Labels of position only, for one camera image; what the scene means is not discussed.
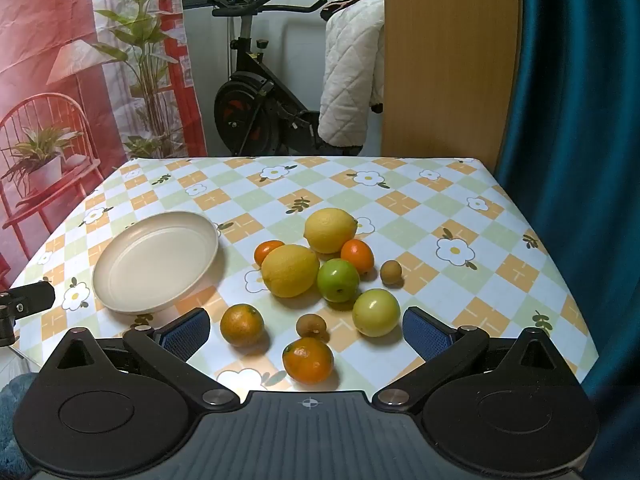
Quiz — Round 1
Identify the greenish orange mandarin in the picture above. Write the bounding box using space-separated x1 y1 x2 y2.
220 304 265 348

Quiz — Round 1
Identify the teal curtain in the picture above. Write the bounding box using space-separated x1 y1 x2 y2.
492 0 640 480

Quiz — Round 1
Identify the green apple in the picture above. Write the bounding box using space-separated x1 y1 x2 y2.
317 258 361 304

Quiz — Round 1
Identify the checked floral tablecloth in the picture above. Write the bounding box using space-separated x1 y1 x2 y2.
9 156 600 396

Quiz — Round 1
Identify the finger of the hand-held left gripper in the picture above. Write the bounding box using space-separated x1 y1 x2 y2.
0 281 57 348

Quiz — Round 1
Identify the wooden board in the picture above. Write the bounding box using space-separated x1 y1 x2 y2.
381 0 523 173

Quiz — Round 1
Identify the small orange mandarin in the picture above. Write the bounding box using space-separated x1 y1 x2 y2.
254 240 286 266
340 239 375 276
282 337 335 385

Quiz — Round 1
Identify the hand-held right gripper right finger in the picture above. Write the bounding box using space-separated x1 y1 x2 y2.
372 306 583 413

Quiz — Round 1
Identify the white quilted jacket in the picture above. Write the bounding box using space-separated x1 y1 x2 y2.
318 0 386 147

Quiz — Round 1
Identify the yellow-green apple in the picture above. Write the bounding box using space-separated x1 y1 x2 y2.
352 288 401 337

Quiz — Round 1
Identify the potted green plant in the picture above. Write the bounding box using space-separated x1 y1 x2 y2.
0 0 208 291

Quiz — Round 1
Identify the cream round plate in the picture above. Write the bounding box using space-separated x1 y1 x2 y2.
91 211 220 315

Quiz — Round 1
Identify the black exercise bike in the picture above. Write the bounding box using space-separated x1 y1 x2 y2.
202 0 386 157

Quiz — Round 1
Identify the blue fluffy rug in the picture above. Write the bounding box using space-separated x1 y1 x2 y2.
0 372 43 468

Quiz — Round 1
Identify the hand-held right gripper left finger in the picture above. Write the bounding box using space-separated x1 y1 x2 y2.
42 308 241 411

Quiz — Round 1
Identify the small brown kiwi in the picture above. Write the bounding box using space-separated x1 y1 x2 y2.
380 260 403 287
295 313 328 339

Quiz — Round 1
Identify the yellow lemon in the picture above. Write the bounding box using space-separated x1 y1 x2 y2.
303 208 359 255
261 244 321 299

